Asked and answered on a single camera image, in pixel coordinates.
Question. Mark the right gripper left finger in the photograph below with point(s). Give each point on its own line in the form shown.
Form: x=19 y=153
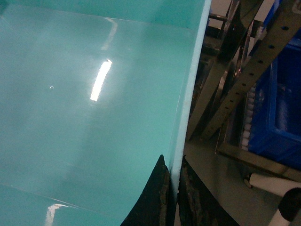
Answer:
x=151 y=207

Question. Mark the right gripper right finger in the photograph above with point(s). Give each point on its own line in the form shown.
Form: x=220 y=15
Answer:
x=197 y=206

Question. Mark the teal plastic bin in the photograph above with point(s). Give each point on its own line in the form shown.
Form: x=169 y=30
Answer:
x=92 y=93

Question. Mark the blue bin beside rack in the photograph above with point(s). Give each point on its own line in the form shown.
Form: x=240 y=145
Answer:
x=276 y=120

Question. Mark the perforated metal upright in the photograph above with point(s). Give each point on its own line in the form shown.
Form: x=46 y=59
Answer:
x=285 y=23

